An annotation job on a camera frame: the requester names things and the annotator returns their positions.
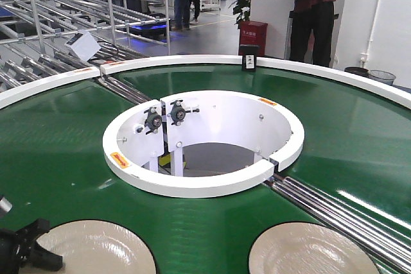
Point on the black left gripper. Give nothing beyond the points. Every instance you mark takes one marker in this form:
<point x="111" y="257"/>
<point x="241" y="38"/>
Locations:
<point x="21" y="247"/>

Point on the beige plate black-rimmed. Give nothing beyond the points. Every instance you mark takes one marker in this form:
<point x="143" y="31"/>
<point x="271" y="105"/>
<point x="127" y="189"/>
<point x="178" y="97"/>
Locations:
<point x="299" y="247"/>
<point x="94" y="246"/>

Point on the white outer conveyor rim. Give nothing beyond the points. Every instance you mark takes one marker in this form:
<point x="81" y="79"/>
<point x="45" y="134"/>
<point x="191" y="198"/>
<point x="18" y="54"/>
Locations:
<point x="21" y="92"/>

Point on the white control box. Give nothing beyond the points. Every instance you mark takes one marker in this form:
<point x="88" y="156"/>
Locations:
<point x="83" y="45"/>

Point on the blue-lit mobile robot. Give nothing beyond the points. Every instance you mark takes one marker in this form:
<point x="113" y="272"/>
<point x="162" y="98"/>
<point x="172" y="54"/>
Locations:
<point x="150" y="30"/>

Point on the metal roller rack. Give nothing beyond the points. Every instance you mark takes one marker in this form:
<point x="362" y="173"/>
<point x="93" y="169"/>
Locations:
<point x="34" y="33"/>

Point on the black sensor box on rim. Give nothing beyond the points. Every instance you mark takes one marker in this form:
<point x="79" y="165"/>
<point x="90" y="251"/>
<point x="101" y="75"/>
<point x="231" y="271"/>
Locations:
<point x="249" y="53"/>

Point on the red fire equipment box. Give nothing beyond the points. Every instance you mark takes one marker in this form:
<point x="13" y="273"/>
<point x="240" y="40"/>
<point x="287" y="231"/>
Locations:
<point x="254" y="33"/>

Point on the steel rollers right gap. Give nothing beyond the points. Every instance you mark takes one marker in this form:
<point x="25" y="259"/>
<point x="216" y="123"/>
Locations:
<point x="380" y="240"/>

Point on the person in maroon sweater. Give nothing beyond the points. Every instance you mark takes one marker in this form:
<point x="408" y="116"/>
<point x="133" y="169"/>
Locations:
<point x="312" y="17"/>

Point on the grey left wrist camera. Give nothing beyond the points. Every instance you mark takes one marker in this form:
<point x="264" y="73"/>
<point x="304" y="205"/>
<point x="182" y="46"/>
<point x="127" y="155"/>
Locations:
<point x="5" y="206"/>

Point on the wire mesh waste bin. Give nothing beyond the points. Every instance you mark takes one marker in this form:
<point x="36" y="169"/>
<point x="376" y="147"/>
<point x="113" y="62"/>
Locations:
<point x="382" y="76"/>

